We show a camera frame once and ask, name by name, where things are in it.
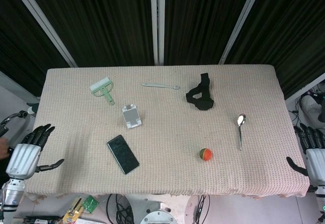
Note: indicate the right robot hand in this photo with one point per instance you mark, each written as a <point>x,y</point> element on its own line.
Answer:
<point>313,155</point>

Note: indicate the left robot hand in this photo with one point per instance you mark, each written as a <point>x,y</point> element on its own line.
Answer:
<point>24,155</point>

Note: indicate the black smartphone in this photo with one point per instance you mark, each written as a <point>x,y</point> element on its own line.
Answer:
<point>123,154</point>

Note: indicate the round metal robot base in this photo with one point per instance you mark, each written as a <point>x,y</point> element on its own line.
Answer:
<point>158,216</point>

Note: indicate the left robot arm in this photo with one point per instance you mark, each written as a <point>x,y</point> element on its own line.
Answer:
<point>11,193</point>

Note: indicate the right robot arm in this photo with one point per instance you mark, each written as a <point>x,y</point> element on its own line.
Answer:
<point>320,196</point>

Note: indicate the white plastic stand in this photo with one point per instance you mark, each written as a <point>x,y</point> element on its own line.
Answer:
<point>131,116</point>

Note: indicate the yellow circuit board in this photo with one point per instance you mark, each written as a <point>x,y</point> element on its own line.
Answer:
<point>72,212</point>

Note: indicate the metal spoon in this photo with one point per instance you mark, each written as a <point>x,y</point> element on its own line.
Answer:
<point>241,127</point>

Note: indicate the green circuit board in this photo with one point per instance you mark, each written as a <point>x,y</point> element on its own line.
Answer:
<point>89,203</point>

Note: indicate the green cleaning brush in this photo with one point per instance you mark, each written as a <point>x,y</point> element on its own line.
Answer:
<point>102,90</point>

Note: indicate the orange green ball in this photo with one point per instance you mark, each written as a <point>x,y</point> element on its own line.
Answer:
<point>206,154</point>

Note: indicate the beige waffle tablecloth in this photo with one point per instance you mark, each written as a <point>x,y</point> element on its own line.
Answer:
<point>165,132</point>

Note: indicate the grey slim brush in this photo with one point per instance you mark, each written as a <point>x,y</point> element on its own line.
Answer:
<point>160,85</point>

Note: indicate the white curtain frame post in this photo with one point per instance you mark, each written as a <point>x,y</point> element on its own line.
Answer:
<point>157,22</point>
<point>241,20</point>
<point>48,20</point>

